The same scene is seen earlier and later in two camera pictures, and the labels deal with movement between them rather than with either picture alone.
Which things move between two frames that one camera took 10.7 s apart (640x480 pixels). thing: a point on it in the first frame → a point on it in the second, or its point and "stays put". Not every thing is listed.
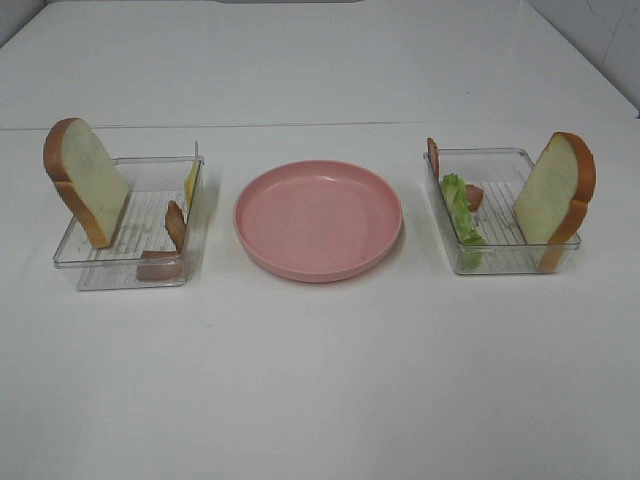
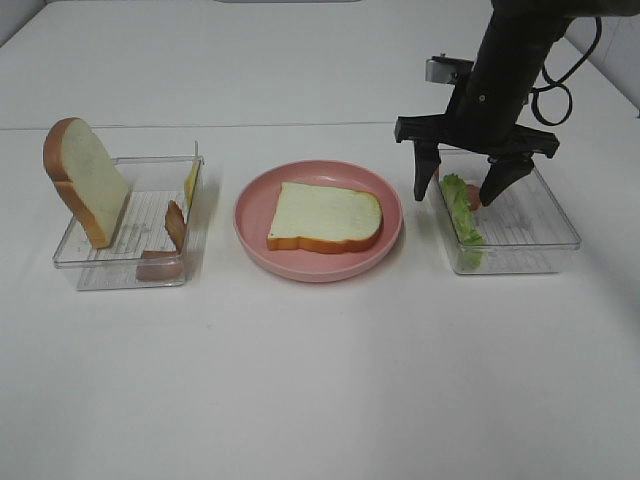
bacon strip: (474, 193) stays put
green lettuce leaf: (462, 215) stays put
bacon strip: (166, 265) stays put
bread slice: (553, 203) → (324, 218)
